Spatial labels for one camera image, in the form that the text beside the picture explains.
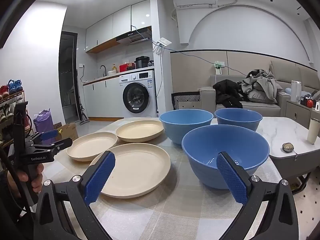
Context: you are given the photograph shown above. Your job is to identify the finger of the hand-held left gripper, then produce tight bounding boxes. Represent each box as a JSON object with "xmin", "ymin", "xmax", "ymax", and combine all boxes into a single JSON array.
[
  {"xmin": 26, "ymin": 129, "xmax": 58, "ymax": 143},
  {"xmin": 29, "ymin": 138, "xmax": 73, "ymax": 153}
]

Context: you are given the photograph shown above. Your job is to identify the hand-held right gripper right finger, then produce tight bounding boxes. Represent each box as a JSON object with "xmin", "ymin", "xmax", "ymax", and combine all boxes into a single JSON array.
[{"xmin": 216, "ymin": 151, "xmax": 299, "ymax": 240}]

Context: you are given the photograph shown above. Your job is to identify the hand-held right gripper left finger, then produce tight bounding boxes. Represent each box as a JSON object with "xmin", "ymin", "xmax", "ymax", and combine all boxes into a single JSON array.
[{"xmin": 35, "ymin": 151, "xmax": 116, "ymax": 240}]

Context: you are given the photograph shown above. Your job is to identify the cream plate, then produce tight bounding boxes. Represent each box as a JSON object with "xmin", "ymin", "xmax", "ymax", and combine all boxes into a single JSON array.
[
  {"xmin": 89, "ymin": 143, "xmax": 171, "ymax": 199},
  {"xmin": 115, "ymin": 120, "xmax": 164, "ymax": 143},
  {"xmin": 66, "ymin": 132, "xmax": 118, "ymax": 162}
]

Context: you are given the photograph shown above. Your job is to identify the large blue ribbed bowl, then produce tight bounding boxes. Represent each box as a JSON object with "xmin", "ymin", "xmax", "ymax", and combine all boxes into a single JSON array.
[{"xmin": 181, "ymin": 125, "xmax": 270, "ymax": 190}]

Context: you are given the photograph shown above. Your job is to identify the person's left forearm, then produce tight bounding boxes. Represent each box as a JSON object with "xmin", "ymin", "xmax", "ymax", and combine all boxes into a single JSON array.
[{"xmin": 0, "ymin": 187, "xmax": 38, "ymax": 240}]

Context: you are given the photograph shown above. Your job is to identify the person's left hand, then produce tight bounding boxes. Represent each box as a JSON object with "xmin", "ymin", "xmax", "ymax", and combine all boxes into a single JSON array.
[{"xmin": 7, "ymin": 163, "xmax": 45, "ymax": 198}]

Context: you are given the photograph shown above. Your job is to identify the purple bag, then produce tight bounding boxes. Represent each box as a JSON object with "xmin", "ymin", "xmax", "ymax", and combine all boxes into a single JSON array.
[{"xmin": 33, "ymin": 109, "xmax": 56, "ymax": 140}]

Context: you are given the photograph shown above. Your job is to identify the cardboard box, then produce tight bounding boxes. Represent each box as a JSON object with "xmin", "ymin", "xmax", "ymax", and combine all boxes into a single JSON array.
[{"xmin": 53, "ymin": 122, "xmax": 79, "ymax": 142}]

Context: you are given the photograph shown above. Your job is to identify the shoe rack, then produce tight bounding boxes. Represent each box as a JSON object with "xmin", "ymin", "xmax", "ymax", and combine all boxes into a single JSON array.
[{"xmin": 0, "ymin": 79, "xmax": 33, "ymax": 145}]

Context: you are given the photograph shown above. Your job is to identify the upright vacuum cleaner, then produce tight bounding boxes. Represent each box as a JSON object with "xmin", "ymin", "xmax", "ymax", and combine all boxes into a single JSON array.
[{"xmin": 76, "ymin": 66, "xmax": 91, "ymax": 126}]

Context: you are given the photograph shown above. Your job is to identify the blue shoes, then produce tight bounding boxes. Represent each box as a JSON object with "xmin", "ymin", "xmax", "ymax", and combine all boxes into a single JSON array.
[{"xmin": 7, "ymin": 79, "xmax": 23, "ymax": 94}]

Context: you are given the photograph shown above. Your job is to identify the white lower cabinets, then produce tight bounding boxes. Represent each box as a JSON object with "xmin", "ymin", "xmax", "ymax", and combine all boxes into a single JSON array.
[{"xmin": 82, "ymin": 74, "xmax": 123, "ymax": 120}]

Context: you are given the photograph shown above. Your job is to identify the white cabinets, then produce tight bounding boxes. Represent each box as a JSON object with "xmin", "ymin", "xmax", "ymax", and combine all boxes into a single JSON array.
[
  {"xmin": 85, "ymin": 0, "xmax": 151, "ymax": 53},
  {"xmin": 82, "ymin": 74, "xmax": 123, "ymax": 120}
]

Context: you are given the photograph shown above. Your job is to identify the small round beige case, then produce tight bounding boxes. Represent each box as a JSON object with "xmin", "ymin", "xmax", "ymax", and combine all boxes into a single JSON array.
[{"xmin": 282, "ymin": 142, "xmax": 298, "ymax": 155}]

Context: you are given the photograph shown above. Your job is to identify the marble coffee table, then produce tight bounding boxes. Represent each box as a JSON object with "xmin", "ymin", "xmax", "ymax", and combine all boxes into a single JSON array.
[{"xmin": 255, "ymin": 117, "xmax": 320, "ymax": 180}]

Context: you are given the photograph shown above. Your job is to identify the grey sofa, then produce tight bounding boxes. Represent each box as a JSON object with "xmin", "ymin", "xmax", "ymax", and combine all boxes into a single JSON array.
[{"xmin": 197, "ymin": 60, "xmax": 320, "ymax": 118}]

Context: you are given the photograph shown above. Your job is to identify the black jacket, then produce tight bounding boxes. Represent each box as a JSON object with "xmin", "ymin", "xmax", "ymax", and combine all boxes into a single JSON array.
[{"xmin": 213, "ymin": 79, "xmax": 247, "ymax": 109}]

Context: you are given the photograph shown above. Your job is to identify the white washing machine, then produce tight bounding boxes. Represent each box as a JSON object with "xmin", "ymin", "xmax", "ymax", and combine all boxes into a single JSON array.
[{"xmin": 119, "ymin": 70, "xmax": 157, "ymax": 119}]

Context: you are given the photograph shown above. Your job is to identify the black white patterned rug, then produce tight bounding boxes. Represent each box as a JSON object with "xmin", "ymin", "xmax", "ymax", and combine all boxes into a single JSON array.
[{"xmin": 171, "ymin": 92, "xmax": 201, "ymax": 111}]

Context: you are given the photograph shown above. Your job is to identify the grey side cabinet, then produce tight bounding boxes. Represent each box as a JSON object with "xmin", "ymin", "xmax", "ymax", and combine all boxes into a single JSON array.
[{"xmin": 286, "ymin": 99, "xmax": 320, "ymax": 130}]

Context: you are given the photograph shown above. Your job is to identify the cream cup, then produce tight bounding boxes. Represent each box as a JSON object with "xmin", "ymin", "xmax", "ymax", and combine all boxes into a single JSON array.
[{"xmin": 307, "ymin": 118, "xmax": 320, "ymax": 145}]

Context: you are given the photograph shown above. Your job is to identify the grey clothes pile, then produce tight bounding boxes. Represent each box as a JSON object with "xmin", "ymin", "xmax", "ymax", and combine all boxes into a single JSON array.
[{"xmin": 241, "ymin": 69, "xmax": 283, "ymax": 104}]

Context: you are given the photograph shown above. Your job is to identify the red box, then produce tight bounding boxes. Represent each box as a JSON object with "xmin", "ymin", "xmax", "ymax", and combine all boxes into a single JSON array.
[{"xmin": 119, "ymin": 62, "xmax": 135, "ymax": 72}]

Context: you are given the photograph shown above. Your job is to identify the white power strip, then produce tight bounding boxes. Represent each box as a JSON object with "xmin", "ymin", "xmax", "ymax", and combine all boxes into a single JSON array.
[{"xmin": 212, "ymin": 60, "xmax": 225, "ymax": 75}]

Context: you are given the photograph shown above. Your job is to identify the light blue pillow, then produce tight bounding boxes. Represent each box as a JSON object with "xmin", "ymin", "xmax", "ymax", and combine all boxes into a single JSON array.
[{"xmin": 285, "ymin": 87, "xmax": 312, "ymax": 98}]

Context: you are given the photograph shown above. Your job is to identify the black rice cooker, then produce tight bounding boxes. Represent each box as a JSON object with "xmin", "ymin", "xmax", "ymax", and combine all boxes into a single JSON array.
[{"xmin": 135, "ymin": 56, "xmax": 150, "ymax": 69}]

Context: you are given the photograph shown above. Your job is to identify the white upper cabinets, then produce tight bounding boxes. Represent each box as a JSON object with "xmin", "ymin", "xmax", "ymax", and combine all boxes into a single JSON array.
[{"xmin": 85, "ymin": 0, "xmax": 151, "ymax": 53}]

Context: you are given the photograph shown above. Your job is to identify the range hood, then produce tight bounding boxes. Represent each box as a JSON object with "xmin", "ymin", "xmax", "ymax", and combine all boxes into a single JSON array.
[{"xmin": 116, "ymin": 26, "xmax": 152, "ymax": 45}]

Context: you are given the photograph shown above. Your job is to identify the white router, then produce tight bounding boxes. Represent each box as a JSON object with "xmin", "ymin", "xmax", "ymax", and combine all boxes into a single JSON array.
[{"xmin": 153, "ymin": 37, "xmax": 172, "ymax": 54}]

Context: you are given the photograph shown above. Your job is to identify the white air conditioner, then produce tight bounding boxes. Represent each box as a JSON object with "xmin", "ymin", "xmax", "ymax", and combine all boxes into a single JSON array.
[{"xmin": 172, "ymin": 0, "xmax": 218, "ymax": 10}]

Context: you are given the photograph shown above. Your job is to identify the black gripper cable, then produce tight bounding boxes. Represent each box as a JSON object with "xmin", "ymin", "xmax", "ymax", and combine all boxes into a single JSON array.
[{"xmin": 0, "ymin": 147, "xmax": 25, "ymax": 213}]

